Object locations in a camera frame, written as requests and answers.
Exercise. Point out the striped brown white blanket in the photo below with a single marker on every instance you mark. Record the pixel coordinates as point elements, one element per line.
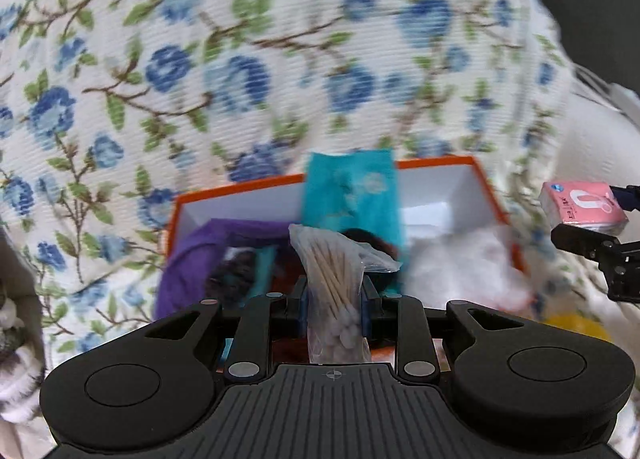
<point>21,371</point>

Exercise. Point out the white fluffy plush toy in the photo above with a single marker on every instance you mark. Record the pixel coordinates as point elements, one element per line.
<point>474,266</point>

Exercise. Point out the white power strip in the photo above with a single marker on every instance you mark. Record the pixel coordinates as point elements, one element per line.
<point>609,94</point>

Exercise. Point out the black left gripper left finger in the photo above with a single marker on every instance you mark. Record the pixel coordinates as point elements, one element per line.
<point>272,330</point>

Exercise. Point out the dark satin scrunchie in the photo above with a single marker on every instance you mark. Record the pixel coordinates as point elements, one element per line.
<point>232,280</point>

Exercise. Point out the cotton swabs plastic bag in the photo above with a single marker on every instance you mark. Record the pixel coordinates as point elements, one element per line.
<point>335,272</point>

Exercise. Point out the teal cartoon mask packet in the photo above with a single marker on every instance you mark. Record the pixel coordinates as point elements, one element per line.
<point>356,190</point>

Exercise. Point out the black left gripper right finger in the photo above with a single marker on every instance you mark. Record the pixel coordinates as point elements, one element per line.
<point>402,321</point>

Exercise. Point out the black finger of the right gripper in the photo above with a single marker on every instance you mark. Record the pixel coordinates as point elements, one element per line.
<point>618,262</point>

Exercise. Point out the purple fleece cloth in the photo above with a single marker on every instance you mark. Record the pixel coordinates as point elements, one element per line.
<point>183,280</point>

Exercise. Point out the orange cardboard box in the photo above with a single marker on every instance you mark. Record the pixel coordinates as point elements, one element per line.
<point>437,196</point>

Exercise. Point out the pink tissue packet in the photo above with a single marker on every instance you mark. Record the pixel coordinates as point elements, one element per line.
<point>589,205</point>

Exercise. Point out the white embossed cushion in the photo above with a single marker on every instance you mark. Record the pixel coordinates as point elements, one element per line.
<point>599,145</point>

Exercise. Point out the black fuzzy scrunchie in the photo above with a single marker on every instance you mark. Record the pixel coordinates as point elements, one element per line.
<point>380,259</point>

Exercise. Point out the teal tissue packet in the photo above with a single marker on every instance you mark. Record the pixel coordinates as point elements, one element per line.
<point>266,258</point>

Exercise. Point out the yellow packing tape roll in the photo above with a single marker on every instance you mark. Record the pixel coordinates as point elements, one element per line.
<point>579,323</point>

